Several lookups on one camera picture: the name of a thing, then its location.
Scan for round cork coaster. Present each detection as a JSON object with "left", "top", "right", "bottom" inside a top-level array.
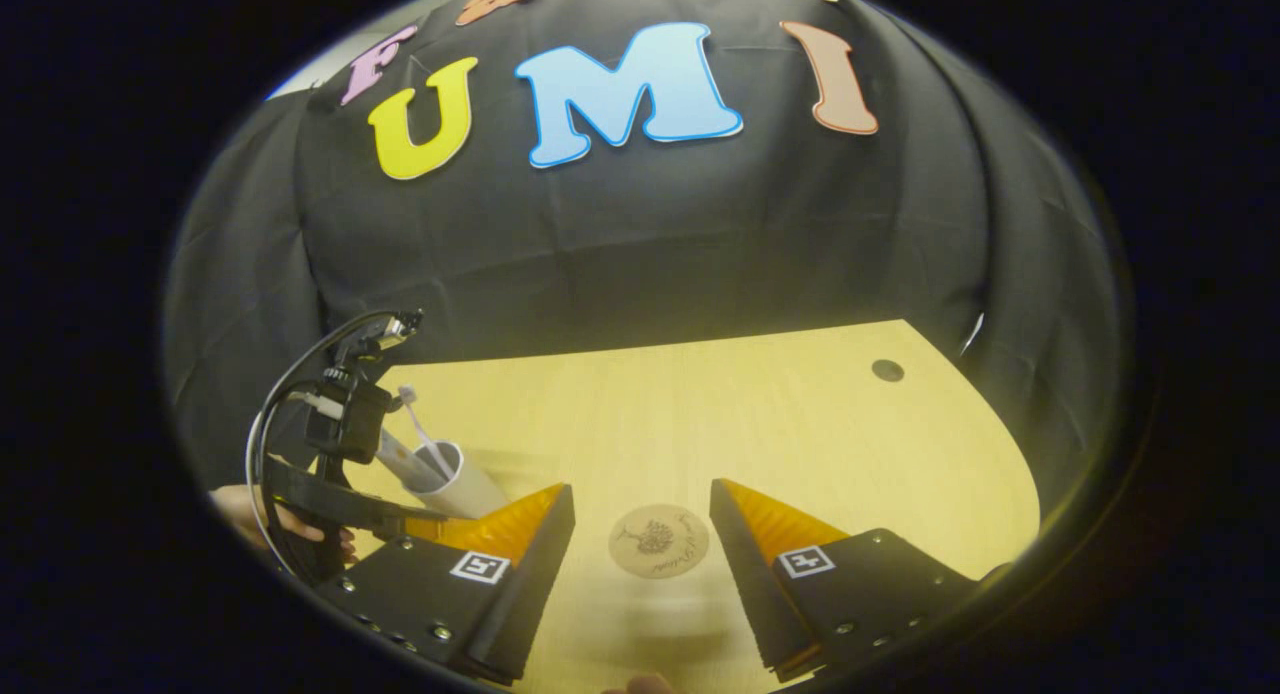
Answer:
[{"left": 608, "top": 503, "right": 711, "bottom": 580}]

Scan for white toothbrush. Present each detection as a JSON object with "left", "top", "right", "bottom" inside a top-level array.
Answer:
[{"left": 397, "top": 385, "right": 453, "bottom": 480}]

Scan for white cup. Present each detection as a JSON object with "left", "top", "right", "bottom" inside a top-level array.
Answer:
[{"left": 400, "top": 440, "right": 511, "bottom": 520}]

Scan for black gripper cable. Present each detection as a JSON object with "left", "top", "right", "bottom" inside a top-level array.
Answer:
[{"left": 245, "top": 309, "right": 401, "bottom": 580}]

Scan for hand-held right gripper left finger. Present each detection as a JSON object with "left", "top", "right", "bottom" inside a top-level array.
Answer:
[{"left": 315, "top": 484, "right": 578, "bottom": 687}]

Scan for wooden desktop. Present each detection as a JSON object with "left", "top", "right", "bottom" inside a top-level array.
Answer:
[{"left": 345, "top": 319, "right": 1041, "bottom": 694}]

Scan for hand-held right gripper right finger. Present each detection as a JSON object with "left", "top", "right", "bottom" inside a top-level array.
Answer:
[{"left": 709, "top": 478, "right": 986, "bottom": 683}]

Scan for black backdrop cloth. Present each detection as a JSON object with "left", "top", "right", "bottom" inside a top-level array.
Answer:
[{"left": 165, "top": 0, "right": 1126, "bottom": 495}]

